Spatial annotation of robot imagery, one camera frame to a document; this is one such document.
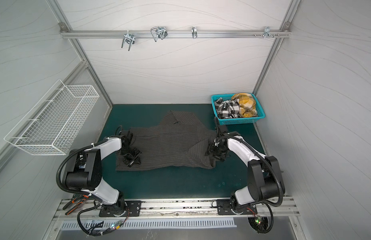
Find metal bracket clamp right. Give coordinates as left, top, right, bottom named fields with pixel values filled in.
left=253, top=27, right=279, bottom=39

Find black white plaid shirt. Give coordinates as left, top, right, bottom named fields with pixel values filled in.
left=214, top=98, right=241, bottom=119

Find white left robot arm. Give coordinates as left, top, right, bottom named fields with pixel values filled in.
left=56, top=131, right=141, bottom=217

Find black round cooling fan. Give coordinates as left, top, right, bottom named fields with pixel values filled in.
left=248, top=217, right=273, bottom=234

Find metal u-bolt clamp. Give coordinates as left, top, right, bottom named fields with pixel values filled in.
left=150, top=26, right=168, bottom=42
left=121, top=32, right=135, bottom=51

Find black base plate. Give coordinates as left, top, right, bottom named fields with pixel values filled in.
left=212, top=198, right=257, bottom=216
left=99, top=201, right=141, bottom=218

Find aluminium top rail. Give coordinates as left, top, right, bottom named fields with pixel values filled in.
left=60, top=29, right=292, bottom=39

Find small metal ring clamp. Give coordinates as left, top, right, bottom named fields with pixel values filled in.
left=191, top=27, right=197, bottom=39

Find white wire basket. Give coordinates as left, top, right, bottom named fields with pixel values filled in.
left=4, top=80, right=99, bottom=156

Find white slotted cable duct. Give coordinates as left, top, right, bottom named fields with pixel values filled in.
left=60, top=218, right=237, bottom=231

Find metal u-bolt clamp left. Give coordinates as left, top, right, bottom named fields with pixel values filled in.
left=121, top=32, right=135, bottom=51

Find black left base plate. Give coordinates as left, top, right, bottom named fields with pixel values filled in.
left=99, top=201, right=141, bottom=218

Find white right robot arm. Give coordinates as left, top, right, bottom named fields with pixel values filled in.
left=206, top=117, right=285, bottom=215

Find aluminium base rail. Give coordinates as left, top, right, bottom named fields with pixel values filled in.
left=53, top=196, right=300, bottom=221

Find yellow plaid shirt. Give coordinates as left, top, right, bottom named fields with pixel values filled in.
left=231, top=93, right=257, bottom=118

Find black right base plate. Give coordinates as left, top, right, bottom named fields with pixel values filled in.
left=212, top=198, right=257, bottom=216

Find metal u-bolt clamp middle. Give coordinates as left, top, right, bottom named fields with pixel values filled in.
left=150, top=26, right=168, bottom=42

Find dark grey striped shirt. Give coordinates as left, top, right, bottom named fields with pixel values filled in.
left=116, top=111, right=216, bottom=172

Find black left cable bundle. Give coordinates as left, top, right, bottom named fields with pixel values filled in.
left=76, top=205, right=130, bottom=237

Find orange handled pliers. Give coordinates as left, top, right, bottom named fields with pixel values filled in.
left=62, top=195, right=89, bottom=216

